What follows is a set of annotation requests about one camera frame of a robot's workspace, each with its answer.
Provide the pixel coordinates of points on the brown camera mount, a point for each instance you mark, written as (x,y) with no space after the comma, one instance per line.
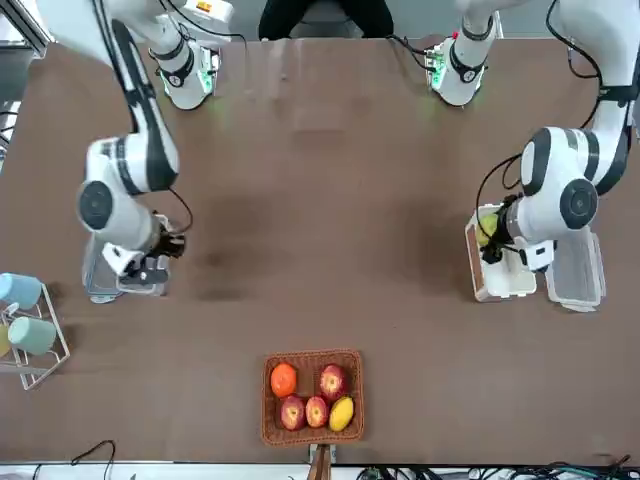
(321,462)

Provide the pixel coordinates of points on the clear plastic box with latches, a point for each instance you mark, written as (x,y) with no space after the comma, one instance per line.
(575,280)

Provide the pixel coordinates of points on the brown wicker basket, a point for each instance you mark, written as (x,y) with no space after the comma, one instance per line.
(280,438)

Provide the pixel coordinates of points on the light blue cup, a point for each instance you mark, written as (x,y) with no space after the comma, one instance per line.
(20,291)

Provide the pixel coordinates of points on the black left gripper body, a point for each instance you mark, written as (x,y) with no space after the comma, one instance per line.
(507,222)

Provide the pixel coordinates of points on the green apple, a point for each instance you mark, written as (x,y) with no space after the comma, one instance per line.
(486,227)

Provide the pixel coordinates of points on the yellow lemon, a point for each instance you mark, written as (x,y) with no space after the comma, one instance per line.
(341,413)

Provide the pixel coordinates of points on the orange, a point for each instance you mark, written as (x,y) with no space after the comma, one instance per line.
(283,379)

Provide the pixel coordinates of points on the mint green cup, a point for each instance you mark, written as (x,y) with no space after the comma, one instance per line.
(32,336)

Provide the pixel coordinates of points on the white plastic box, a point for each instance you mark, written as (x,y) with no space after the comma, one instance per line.
(505,286)

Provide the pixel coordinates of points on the person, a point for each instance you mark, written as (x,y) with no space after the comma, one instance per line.
(325,17)

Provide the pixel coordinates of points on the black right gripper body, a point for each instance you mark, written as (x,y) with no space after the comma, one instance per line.
(172,243)

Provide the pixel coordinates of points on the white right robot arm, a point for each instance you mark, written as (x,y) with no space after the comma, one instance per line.
(125,165)

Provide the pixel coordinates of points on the red apple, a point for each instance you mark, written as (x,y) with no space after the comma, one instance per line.
(317,411)
(293,412)
(334,381)

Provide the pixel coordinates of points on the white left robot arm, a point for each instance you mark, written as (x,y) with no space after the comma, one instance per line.
(555,165)

